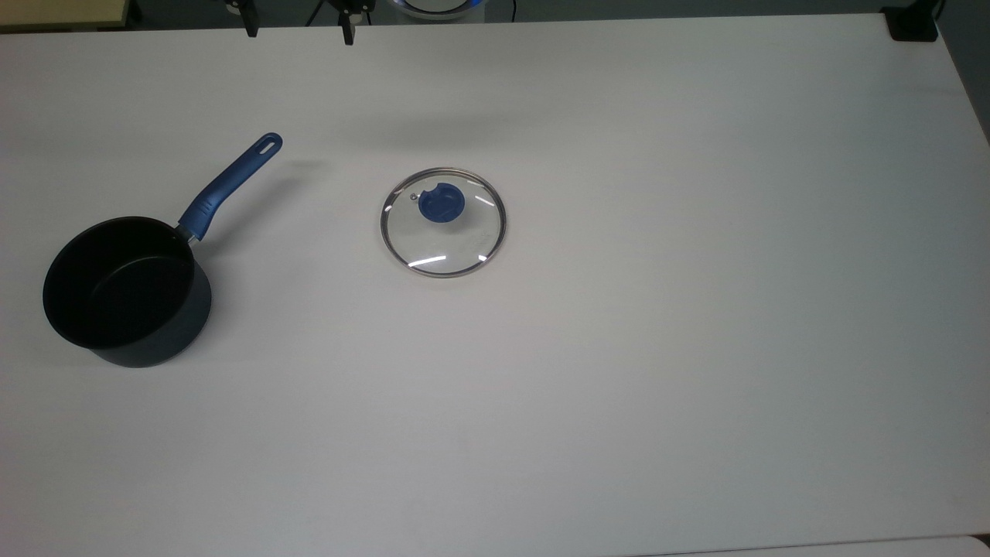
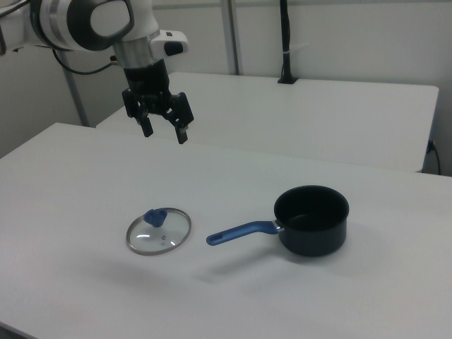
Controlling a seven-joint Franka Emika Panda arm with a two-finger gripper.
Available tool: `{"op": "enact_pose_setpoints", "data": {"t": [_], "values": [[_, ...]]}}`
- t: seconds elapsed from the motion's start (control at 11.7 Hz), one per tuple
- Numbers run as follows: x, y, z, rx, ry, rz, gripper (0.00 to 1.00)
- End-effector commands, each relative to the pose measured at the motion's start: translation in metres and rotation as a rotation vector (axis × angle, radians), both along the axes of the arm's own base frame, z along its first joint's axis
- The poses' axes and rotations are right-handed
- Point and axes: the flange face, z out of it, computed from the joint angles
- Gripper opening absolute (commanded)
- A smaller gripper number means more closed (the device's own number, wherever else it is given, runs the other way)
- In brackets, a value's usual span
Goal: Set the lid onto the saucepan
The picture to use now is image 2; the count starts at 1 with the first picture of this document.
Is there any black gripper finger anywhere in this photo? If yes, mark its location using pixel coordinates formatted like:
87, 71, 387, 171
162, 92, 196, 145
121, 89, 155, 139

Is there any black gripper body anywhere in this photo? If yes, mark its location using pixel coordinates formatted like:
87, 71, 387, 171
122, 59, 173, 111

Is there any glass lid with blue knob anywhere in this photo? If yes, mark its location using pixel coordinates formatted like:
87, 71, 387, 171
126, 207, 193, 256

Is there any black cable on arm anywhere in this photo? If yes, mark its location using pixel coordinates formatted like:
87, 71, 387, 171
52, 47, 119, 76

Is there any grey partition frame post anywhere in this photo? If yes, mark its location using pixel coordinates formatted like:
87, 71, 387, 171
218, 0, 244, 76
62, 66, 90, 128

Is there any black camera pole with clamp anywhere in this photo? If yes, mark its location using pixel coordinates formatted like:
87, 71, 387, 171
277, 0, 298, 85

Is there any dark saucepan with blue handle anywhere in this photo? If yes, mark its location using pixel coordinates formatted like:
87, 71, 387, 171
206, 185, 350, 258

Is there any black cable at table edge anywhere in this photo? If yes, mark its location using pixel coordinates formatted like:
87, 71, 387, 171
426, 140, 443, 175

